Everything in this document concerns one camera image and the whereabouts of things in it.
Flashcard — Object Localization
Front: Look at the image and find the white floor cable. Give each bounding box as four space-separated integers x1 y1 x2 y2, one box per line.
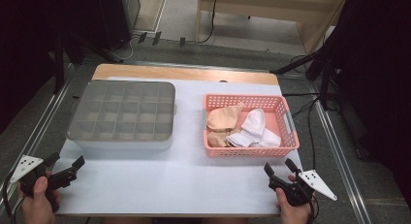
109 35 136 62

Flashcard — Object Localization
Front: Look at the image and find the white table cover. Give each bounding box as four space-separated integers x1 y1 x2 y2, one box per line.
52 76 304 217

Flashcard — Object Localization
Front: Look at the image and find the black floor cable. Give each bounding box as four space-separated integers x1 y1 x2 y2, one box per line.
306 97 324 172

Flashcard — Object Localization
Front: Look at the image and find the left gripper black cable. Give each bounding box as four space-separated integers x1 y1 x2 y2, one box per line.
2 172 25 224

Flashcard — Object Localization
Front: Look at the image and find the pink plastic basket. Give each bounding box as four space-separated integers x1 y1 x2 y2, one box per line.
202 93 300 159

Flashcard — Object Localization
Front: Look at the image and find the clear plastic box lid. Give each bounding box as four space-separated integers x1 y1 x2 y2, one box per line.
66 79 177 143

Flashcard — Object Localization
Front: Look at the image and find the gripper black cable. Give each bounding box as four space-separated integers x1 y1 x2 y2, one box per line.
2 172 25 224
306 194 321 224

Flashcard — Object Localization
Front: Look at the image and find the person's right hand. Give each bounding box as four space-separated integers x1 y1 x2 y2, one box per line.
275 188 314 224

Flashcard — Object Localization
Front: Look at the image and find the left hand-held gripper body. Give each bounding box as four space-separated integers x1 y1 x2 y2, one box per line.
9 154 79 213

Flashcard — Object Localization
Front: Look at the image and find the black hanging cable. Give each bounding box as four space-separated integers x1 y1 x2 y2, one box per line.
197 0 219 45

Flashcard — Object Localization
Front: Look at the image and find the person's left hand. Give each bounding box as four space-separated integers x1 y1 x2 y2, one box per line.
18 175 62 224

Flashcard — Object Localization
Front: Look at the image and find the tan sock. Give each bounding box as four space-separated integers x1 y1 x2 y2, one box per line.
206 128 235 148

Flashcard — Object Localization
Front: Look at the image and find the dark cabinet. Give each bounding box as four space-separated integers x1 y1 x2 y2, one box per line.
96 0 142 51

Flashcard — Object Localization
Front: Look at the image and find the light wooden cabinet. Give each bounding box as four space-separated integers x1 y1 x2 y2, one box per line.
195 0 351 55

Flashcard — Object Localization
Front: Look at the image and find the black curtain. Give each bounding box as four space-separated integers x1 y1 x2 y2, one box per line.
0 0 108 136
332 0 411 208

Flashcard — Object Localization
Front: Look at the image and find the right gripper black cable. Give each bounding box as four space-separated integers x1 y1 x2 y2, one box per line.
306 194 321 224

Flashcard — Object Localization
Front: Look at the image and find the peach sock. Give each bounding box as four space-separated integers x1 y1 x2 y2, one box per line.
206 102 246 132

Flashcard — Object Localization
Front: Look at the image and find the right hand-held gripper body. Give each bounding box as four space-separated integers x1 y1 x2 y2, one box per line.
268 169 338 208

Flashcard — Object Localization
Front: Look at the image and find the black metal stand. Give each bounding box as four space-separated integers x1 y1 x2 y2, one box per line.
269 39 343 112
51 29 88 96

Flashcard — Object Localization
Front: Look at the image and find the white divided storage box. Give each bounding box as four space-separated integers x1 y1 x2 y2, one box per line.
66 79 178 151

